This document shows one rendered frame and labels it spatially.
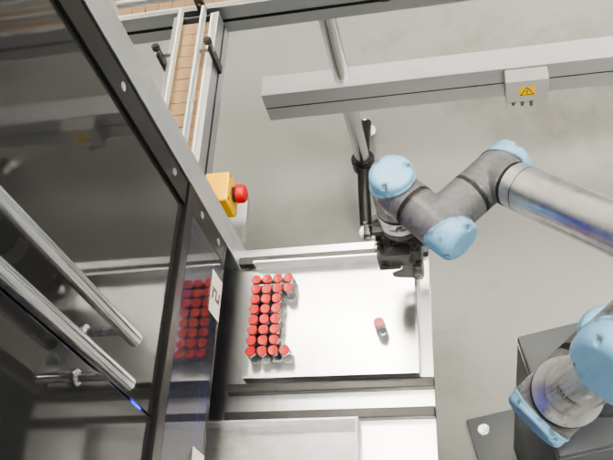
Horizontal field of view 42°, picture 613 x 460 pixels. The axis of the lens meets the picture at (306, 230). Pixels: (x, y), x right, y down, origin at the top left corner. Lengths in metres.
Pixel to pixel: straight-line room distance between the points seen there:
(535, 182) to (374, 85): 1.23
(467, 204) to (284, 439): 0.58
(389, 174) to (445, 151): 1.62
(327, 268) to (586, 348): 0.78
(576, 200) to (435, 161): 1.71
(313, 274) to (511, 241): 1.14
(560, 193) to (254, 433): 0.74
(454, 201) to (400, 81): 1.16
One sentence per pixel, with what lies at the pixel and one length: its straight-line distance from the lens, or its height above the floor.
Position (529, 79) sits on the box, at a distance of 2.35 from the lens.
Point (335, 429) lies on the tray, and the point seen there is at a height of 0.88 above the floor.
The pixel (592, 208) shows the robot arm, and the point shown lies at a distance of 1.16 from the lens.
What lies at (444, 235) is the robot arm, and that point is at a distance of 1.23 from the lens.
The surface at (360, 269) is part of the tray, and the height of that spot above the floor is 0.88.
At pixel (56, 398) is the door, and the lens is 1.00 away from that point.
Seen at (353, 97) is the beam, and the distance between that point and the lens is 2.43.
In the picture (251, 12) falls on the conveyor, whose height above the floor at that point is 0.90.
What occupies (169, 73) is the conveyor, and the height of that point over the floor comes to 0.97.
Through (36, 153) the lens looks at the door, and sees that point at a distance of 0.99.
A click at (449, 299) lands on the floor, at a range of 2.57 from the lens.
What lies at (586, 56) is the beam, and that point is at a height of 0.55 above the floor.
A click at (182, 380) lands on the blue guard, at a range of 1.36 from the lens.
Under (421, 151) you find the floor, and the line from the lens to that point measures 2.89.
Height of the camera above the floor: 2.31
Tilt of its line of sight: 56 degrees down
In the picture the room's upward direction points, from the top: 22 degrees counter-clockwise
